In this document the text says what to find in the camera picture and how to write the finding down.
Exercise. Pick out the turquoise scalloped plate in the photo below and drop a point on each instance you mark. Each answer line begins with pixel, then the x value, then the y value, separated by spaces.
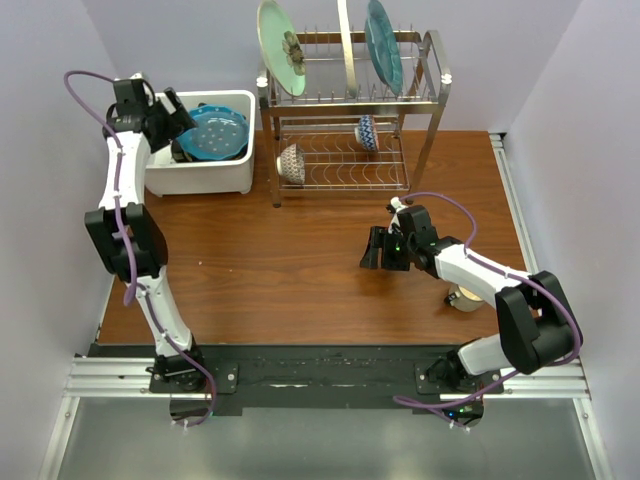
pixel 185 140

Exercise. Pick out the mint flower plate in rack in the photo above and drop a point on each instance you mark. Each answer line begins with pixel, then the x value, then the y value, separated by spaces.
pixel 281 48

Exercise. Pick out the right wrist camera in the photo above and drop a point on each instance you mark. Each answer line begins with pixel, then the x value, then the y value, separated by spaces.
pixel 394 207

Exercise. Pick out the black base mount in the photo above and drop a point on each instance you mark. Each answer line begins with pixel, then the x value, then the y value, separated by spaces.
pixel 313 377

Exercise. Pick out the white plastic bin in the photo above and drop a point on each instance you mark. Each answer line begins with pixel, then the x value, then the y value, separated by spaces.
pixel 166 177

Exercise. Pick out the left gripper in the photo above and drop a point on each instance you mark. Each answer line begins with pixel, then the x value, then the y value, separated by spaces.
pixel 176 121

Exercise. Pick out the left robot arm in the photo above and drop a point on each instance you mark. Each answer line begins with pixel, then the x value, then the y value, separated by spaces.
pixel 128 241

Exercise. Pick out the red patterned bowl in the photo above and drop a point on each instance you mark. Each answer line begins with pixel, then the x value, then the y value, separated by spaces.
pixel 290 165

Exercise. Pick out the beige plate in rack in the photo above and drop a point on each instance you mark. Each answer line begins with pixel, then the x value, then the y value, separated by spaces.
pixel 345 34

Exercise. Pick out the beige paper cup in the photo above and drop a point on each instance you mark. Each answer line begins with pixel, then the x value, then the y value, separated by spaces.
pixel 463 299

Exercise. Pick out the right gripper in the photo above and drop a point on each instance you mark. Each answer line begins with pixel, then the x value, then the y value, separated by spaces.
pixel 379 238

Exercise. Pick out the blue zigzag bowl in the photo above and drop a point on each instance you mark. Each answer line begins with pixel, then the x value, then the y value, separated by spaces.
pixel 366 133

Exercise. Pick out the teal plate in rack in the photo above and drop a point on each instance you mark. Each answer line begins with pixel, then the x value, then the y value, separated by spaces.
pixel 383 49

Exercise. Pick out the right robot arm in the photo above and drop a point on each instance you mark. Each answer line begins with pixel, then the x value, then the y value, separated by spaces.
pixel 536 327

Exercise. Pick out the metal dish rack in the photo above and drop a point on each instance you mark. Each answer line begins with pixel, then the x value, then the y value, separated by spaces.
pixel 322 120

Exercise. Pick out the dark teal bottom dish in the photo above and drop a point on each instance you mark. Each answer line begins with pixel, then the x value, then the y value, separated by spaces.
pixel 178 155

